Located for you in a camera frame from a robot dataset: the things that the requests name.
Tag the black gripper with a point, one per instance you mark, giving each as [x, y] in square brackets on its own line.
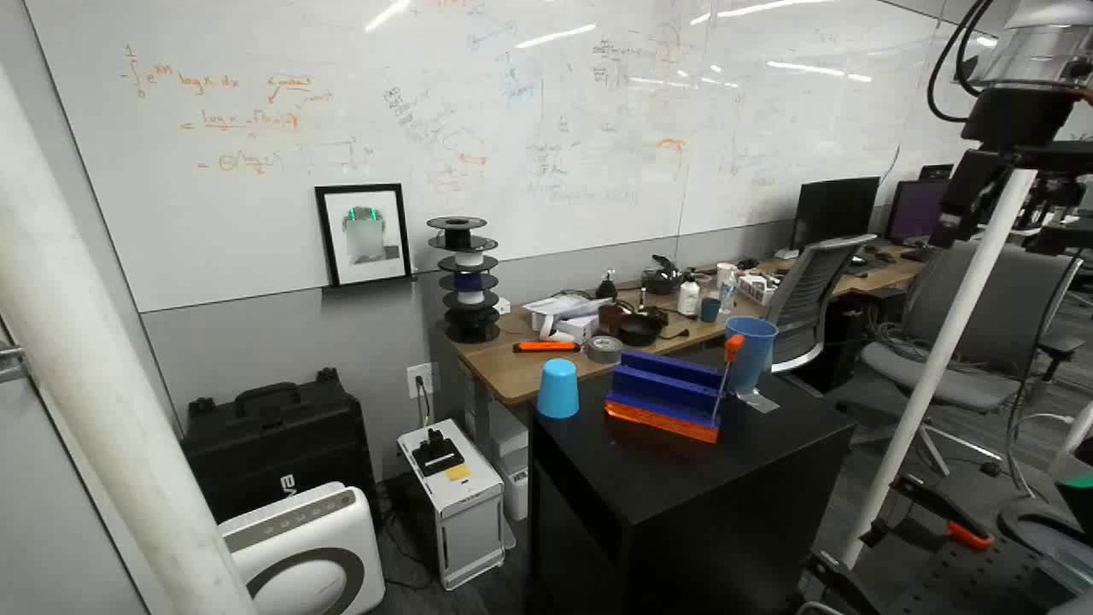
[1016, 116]

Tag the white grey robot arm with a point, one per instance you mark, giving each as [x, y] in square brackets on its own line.
[1028, 46]

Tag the upright blue plastic cup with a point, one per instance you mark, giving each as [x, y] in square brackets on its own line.
[753, 357]

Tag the blue toolbox with orange base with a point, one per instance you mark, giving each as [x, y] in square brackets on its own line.
[662, 394]

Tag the upturned light blue cup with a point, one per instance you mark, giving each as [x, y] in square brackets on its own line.
[559, 391]

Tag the black computer monitor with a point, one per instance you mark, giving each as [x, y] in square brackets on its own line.
[839, 210]
[911, 212]

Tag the grey padded office chair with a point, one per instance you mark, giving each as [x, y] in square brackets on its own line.
[968, 344]

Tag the thin white stand pole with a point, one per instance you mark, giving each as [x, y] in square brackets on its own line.
[945, 362]

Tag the grey mesh office chair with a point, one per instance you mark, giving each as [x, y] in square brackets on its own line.
[811, 292]

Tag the white bottle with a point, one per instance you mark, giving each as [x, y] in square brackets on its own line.
[686, 300]

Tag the silver tape patch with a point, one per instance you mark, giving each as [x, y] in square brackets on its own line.
[758, 402]

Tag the black round bowl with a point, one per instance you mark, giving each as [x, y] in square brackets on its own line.
[641, 325]

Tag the grey tape roll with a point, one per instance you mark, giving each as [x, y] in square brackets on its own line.
[604, 347]

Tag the black breadboard platform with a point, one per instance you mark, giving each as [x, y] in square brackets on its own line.
[945, 588]

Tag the white plastic device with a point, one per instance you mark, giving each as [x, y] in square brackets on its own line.
[562, 312]

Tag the black work table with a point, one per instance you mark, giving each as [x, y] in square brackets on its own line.
[684, 499]

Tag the orange utility knife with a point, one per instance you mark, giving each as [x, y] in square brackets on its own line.
[546, 347]

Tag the wooden desk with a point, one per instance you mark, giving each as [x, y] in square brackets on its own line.
[512, 370]

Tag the empty black filament spool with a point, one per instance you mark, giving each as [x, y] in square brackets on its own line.
[462, 234]

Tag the white filament spool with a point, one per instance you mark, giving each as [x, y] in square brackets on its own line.
[467, 300]
[467, 263]

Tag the purple filament spool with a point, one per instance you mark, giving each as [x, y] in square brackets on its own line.
[467, 283]

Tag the small white floor bin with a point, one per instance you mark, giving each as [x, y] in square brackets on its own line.
[518, 496]

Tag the black framed portrait picture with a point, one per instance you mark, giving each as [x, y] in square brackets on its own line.
[362, 234]

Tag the black adapter block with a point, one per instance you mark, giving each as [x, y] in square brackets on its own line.
[439, 452]

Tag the white box shaped device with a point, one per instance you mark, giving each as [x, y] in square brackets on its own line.
[462, 524]

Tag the black hard carrying case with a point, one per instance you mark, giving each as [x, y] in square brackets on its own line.
[276, 445]

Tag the white air purifier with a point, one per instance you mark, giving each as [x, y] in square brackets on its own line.
[300, 550]

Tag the thick white pole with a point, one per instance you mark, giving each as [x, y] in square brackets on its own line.
[102, 388]

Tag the large wall whiteboard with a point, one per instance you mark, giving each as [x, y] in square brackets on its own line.
[512, 123]

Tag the white wall outlet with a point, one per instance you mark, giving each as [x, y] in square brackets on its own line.
[422, 381]

